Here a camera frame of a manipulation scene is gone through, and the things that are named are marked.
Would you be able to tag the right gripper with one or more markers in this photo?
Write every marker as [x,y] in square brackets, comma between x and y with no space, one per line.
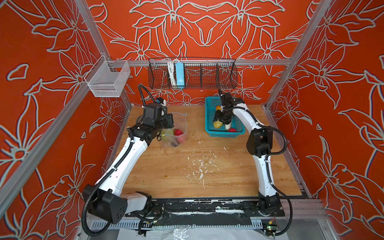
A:
[217,115]

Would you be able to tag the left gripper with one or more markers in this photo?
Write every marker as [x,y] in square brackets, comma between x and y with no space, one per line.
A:
[168,118]

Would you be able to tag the yellow potato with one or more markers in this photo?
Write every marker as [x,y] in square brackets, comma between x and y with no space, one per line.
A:
[217,124]

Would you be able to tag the green cabbage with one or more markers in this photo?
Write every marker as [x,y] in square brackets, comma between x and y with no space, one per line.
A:
[167,134]

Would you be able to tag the clear zip top bag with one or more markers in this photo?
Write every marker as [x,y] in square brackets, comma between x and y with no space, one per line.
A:
[180,122]

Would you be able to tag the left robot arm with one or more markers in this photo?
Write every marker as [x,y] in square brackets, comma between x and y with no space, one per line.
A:
[104,205]

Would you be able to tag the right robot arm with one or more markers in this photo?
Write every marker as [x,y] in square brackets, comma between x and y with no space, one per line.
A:
[259,146]

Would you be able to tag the white radish with leaves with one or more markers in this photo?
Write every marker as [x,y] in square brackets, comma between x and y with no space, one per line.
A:
[228,126]

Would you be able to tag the turquoise plastic basket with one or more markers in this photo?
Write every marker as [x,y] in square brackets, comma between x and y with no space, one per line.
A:
[210,108]

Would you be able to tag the light blue box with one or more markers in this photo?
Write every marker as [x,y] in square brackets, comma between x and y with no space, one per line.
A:
[180,75]

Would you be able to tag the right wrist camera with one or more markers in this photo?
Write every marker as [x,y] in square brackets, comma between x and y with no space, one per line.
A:
[226,98]

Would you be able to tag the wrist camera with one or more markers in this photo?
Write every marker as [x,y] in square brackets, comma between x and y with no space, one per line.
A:
[226,98]
[154,111]

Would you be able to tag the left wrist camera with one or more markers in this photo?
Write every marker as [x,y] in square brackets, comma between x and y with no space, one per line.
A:
[154,111]

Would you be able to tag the black wire wall basket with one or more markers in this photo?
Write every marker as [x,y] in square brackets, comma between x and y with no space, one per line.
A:
[200,73]

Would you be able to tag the clear wire wall basket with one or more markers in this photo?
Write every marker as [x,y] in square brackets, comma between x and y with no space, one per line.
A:
[107,79]

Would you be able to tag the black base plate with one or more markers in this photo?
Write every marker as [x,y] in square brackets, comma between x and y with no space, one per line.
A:
[190,206]

